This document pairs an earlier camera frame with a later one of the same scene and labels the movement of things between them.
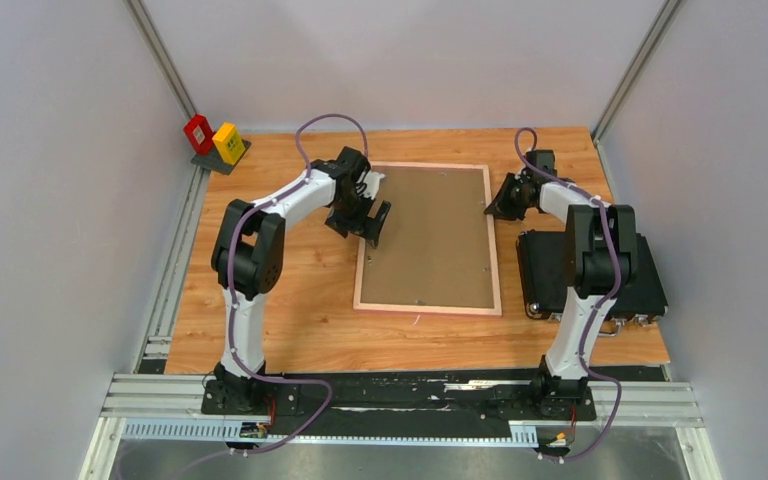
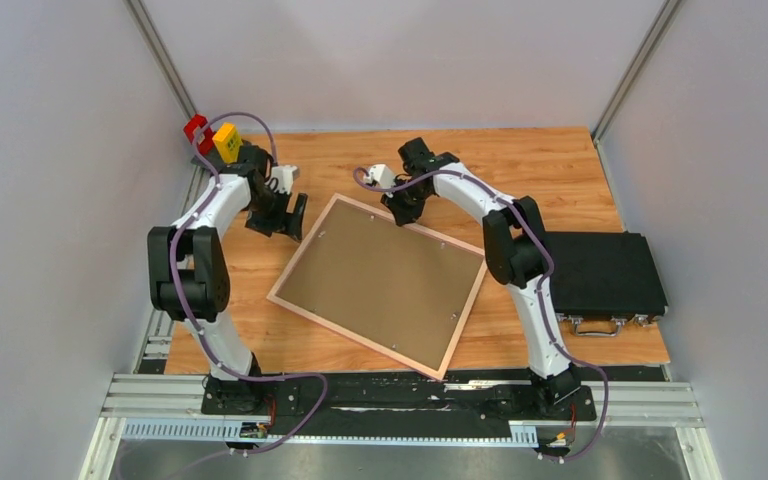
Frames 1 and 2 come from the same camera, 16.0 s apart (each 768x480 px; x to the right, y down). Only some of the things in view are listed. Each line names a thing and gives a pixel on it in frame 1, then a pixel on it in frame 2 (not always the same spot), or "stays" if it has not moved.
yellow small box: (229, 143) stays
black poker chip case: (546, 275) stays
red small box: (199, 133) stays
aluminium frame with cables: (394, 404) stays
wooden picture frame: (496, 311) -> (381, 353)
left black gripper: (365, 226) -> (283, 222)
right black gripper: (502, 208) -> (403, 214)
